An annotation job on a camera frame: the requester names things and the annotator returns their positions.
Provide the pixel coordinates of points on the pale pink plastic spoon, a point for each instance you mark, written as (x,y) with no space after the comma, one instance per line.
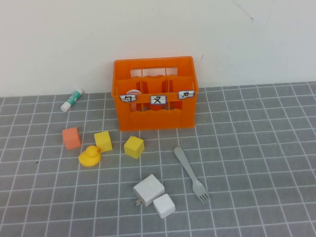
(133,91)

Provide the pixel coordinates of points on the grey plastic fork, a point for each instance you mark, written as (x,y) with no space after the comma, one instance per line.
(188,170)

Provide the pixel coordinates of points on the orange plastic cutlery holder crate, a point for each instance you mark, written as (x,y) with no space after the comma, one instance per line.
(153,121)

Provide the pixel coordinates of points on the paper label with fork character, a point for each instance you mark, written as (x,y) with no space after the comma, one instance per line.
(158,99)

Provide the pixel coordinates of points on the paper label with spoon character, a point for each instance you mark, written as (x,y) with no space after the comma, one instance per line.
(128,98)

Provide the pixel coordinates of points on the paper label with knife character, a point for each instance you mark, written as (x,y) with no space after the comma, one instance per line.
(186,94)

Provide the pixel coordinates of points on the yellow foam cube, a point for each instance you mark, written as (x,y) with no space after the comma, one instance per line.
(103,141)
(133,147)

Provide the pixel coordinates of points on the yellow rubber duck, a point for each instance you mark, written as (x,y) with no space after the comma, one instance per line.
(89,158)

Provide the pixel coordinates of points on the white foam cube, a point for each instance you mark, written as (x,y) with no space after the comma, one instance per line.
(164,205)

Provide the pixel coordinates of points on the orange foam cube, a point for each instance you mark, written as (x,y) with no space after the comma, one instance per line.
(71,138)

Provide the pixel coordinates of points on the white green glue stick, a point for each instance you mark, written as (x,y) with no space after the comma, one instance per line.
(71,100)

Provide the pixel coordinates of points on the grey checkered tablecloth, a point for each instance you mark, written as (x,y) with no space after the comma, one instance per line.
(247,148)

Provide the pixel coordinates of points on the white wall charger plug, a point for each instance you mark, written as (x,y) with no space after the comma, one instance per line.
(148,188)

